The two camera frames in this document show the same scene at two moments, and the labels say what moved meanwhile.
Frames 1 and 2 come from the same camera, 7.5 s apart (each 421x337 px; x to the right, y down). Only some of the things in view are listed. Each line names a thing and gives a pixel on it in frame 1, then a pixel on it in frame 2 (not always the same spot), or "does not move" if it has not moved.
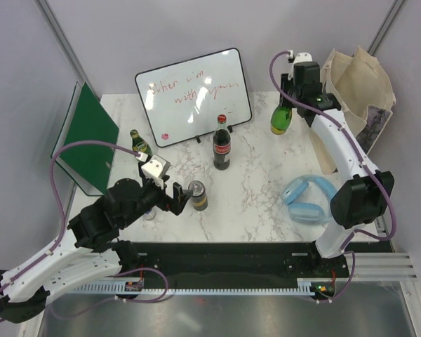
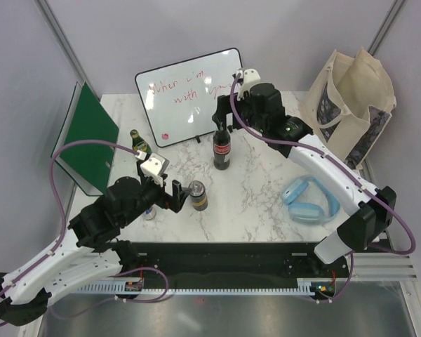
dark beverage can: (199, 197) does not move
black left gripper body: (153, 196) does not move
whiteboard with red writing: (184, 100) does not move
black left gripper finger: (187, 194) does not move
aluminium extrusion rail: (382, 267) does not move
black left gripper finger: (177, 192) does not move
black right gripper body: (295, 92) to (245, 107)
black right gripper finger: (285, 87) to (223, 108)
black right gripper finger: (299, 107) to (236, 124)
